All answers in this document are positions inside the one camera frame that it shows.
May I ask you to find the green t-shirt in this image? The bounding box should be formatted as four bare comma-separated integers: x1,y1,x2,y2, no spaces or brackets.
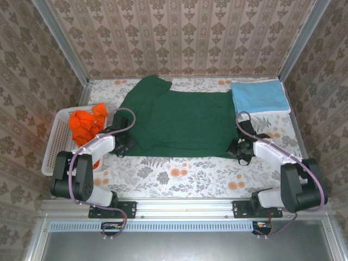
116,75,240,159

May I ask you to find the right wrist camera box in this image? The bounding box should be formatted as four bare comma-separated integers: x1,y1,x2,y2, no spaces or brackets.
238,119,258,136

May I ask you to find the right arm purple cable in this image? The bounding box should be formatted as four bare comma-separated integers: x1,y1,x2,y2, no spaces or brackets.
235,110,327,238

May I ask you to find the folded blue towel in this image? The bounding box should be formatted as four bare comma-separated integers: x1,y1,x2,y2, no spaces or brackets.
231,78,291,115

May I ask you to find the aluminium corner post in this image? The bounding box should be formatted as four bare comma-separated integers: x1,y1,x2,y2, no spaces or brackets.
277,0,331,82
32,0,90,85

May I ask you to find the floral tablecloth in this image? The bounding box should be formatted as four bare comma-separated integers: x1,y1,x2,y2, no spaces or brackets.
62,78,316,198

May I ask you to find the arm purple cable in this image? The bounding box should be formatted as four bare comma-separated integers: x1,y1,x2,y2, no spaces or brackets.
235,110,327,238
68,108,136,240

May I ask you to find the orange t-shirt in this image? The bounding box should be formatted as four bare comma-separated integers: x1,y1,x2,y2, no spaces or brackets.
68,102,109,170

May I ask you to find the folded blue t-shirt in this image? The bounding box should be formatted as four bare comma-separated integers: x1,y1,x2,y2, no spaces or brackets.
230,80,289,113

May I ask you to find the aluminium mounting rail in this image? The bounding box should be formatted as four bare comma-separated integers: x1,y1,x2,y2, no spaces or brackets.
40,198,331,218

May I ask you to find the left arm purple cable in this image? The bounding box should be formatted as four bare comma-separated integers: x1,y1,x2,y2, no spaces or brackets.
68,108,136,240

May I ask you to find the white plastic basket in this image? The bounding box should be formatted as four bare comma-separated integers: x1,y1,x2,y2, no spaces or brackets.
41,105,109,177

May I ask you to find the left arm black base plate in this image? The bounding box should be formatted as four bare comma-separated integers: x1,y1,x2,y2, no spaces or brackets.
88,200,136,219

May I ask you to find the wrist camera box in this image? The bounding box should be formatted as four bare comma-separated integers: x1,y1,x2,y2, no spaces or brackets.
110,114,131,133
238,119,258,136

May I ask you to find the grey metal sheet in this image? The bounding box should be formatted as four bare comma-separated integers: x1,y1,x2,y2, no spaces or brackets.
26,220,338,261

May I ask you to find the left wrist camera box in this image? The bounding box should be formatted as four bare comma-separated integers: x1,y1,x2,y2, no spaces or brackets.
110,114,131,133

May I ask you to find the grey slotted cable duct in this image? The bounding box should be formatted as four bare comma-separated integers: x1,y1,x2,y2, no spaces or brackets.
50,220,252,232

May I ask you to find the black connector board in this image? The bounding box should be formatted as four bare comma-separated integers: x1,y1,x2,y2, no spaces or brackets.
252,221,272,235
101,221,123,236

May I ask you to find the aluminium table end rail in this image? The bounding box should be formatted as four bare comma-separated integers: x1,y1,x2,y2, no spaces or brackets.
88,73,281,82

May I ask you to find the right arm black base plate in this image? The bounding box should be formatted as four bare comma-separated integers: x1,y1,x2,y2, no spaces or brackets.
233,200,283,219

